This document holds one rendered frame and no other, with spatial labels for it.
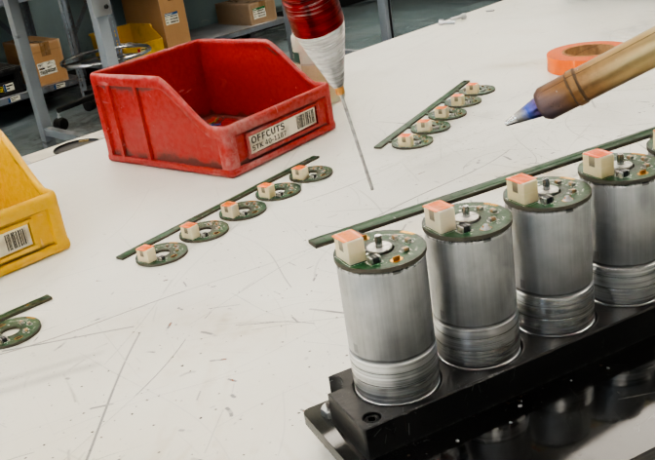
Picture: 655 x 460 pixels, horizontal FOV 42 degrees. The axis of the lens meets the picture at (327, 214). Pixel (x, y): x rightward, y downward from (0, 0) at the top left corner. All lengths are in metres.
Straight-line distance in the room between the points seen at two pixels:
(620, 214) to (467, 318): 0.06
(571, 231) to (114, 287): 0.22
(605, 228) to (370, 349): 0.08
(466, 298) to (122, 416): 0.13
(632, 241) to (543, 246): 0.03
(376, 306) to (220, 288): 0.16
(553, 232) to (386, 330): 0.06
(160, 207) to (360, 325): 0.27
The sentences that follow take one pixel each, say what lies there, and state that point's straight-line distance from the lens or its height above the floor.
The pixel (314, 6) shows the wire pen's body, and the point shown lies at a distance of 0.17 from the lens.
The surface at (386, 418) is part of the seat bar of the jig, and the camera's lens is 0.24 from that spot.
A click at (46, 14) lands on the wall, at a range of 5.02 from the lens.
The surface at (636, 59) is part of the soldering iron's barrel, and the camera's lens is 0.20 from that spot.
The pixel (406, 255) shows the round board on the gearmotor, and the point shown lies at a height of 0.81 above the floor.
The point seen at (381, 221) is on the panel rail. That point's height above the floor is 0.81.
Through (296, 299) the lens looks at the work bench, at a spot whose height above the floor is 0.75.
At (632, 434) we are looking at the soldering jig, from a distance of 0.24.
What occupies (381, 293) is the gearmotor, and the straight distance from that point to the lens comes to 0.22.
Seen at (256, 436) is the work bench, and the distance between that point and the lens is 0.28.
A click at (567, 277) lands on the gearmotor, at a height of 0.79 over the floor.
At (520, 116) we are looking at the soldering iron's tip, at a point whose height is 0.85.
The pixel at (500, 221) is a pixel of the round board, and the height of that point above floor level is 0.81.
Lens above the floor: 0.91
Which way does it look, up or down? 21 degrees down
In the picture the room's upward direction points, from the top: 9 degrees counter-clockwise
